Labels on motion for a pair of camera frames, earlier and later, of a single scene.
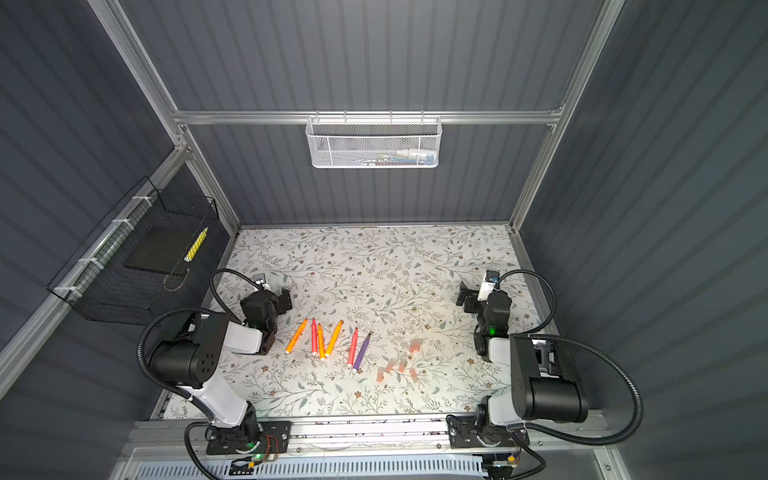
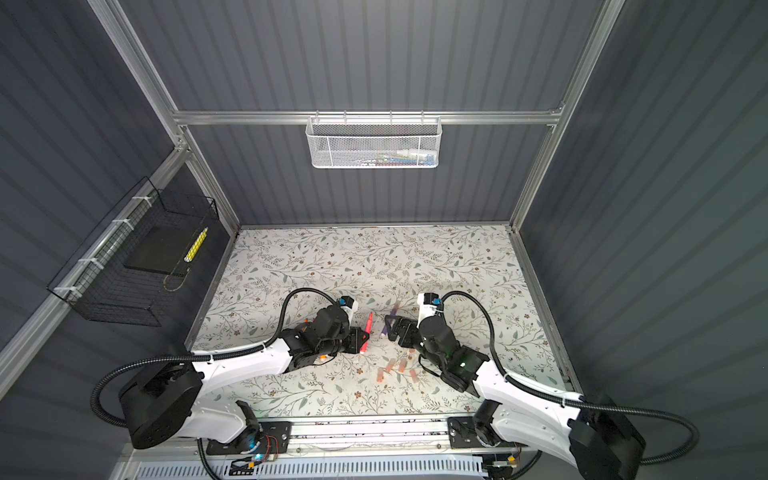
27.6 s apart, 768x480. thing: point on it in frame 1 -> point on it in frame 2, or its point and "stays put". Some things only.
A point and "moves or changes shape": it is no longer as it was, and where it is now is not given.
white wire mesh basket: x=373 y=142 stays put
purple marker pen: x=361 y=353 -> x=385 y=329
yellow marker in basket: x=196 y=245 stays put
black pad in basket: x=162 y=249 stays put
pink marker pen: x=353 y=347 moves or changes shape
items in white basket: x=415 y=156 stays put
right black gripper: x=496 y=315 -> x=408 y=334
